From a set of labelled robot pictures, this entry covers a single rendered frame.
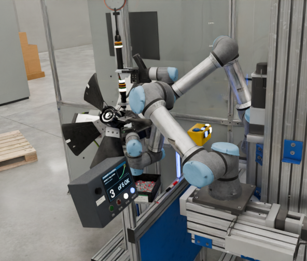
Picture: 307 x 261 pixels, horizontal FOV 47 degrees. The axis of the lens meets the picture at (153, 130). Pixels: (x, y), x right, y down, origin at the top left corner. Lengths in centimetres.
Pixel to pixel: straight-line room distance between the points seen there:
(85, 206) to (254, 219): 70
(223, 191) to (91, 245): 176
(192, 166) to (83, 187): 43
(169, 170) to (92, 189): 176
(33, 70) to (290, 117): 921
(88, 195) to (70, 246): 182
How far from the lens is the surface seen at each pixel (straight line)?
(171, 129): 149
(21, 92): 798
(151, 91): 157
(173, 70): 197
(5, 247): 336
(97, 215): 138
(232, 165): 152
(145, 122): 209
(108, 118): 217
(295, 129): 160
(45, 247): 320
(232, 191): 159
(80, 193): 138
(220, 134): 273
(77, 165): 369
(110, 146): 215
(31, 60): 1032
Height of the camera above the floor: 188
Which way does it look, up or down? 21 degrees down
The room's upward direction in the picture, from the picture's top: 4 degrees counter-clockwise
